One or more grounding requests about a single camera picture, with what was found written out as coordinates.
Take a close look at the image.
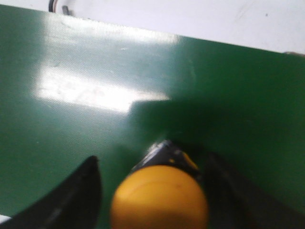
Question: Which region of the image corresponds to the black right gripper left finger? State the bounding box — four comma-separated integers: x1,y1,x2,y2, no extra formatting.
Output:
0,156,102,229

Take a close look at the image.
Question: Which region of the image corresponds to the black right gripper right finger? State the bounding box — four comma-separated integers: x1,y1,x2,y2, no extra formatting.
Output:
205,153,305,229

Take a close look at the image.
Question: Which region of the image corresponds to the yellow mushroom push button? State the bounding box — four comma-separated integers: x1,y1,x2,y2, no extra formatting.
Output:
110,140,209,229

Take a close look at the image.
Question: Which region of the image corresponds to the green conveyor belt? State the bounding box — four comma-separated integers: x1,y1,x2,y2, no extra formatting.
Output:
0,5,305,229

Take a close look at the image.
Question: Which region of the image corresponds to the black cable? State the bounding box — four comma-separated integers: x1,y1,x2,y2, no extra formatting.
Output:
49,0,73,15

